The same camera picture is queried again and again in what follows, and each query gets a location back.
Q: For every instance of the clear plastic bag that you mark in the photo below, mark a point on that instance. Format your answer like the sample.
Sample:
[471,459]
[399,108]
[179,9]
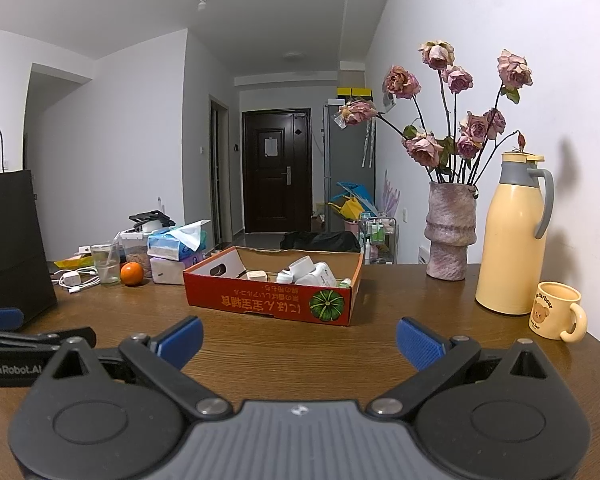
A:
[340,119]

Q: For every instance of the clear container white lid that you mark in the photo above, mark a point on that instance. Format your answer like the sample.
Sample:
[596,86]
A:
[135,255]

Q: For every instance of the glass cup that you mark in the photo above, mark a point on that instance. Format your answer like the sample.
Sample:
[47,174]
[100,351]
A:
[105,267]

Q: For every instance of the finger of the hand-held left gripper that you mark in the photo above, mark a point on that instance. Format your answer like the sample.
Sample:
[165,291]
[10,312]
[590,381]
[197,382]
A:
[0,319]
[20,340]

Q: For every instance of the purple plastic hanger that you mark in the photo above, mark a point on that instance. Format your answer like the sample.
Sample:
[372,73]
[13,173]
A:
[392,195]

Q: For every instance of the black hanger bundle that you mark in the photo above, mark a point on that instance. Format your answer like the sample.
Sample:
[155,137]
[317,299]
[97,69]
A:
[152,216]

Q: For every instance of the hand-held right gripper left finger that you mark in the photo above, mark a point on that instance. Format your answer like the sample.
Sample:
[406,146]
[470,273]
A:
[182,342]

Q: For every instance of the yellow thermos jug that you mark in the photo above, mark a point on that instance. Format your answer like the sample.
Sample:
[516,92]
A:
[510,250]

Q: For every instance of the white folded umbrella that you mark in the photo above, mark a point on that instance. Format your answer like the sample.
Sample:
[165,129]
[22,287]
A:
[369,147]

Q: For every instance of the grey refrigerator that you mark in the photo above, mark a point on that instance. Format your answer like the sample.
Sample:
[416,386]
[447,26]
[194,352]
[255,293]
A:
[352,160]

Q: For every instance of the white spray bottle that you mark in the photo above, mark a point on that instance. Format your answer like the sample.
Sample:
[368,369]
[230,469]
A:
[320,275]

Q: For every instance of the yellow packet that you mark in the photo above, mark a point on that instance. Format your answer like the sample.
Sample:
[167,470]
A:
[72,261]

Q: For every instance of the pink textured vase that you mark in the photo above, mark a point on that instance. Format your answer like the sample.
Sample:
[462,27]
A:
[450,240]

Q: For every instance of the yellow black box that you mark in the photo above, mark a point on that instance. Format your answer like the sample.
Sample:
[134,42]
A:
[354,92]

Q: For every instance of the green spray bottle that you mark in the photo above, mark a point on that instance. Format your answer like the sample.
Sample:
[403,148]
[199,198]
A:
[345,283]

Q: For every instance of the black paper bag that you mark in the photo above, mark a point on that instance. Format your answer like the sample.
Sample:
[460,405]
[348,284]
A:
[10,240]

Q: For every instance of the purple tissue pack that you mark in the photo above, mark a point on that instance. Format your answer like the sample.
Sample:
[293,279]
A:
[175,271]

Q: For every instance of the blue tissue pack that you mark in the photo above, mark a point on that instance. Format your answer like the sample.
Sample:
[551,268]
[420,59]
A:
[170,245]

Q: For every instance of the white paper roll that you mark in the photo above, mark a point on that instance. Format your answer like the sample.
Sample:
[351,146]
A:
[152,226]

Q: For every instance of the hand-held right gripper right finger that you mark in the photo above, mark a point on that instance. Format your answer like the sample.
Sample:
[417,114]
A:
[420,342]

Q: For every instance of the white leaning board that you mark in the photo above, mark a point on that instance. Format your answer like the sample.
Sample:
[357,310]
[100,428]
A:
[422,255]

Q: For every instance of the orange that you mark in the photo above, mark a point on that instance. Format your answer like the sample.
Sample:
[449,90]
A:
[132,274]

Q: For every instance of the metal trolley with bottles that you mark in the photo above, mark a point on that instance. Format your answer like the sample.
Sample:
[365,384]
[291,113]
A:
[377,237]

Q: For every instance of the dried pink rose bouquet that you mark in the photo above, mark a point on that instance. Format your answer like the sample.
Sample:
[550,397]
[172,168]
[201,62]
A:
[425,147]

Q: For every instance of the white round container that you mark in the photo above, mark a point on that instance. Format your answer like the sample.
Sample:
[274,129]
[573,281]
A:
[300,266]

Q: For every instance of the pink bucket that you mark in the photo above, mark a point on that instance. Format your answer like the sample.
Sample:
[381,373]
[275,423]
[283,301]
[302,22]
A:
[352,226]

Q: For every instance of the dark entrance door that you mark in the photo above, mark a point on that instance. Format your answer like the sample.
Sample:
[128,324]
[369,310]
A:
[275,175]

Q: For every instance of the yellow bear mug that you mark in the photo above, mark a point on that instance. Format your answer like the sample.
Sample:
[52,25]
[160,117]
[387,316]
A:
[552,312]

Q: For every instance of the orange rimmed cardboard box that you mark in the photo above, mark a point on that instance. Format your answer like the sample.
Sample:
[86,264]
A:
[250,300]

